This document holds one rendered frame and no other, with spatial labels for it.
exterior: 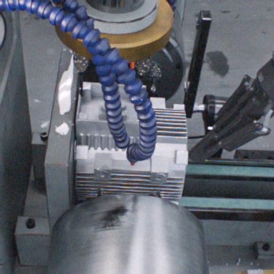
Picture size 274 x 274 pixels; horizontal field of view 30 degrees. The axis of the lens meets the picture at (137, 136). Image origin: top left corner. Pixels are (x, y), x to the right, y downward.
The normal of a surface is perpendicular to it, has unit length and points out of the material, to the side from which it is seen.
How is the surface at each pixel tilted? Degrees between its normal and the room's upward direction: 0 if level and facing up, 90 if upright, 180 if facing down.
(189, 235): 43
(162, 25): 0
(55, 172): 90
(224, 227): 90
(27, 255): 90
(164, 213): 21
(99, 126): 90
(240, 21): 0
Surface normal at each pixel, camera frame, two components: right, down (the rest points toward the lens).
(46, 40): 0.07, -0.69
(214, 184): 0.00, 0.73
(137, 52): 0.42, 0.68
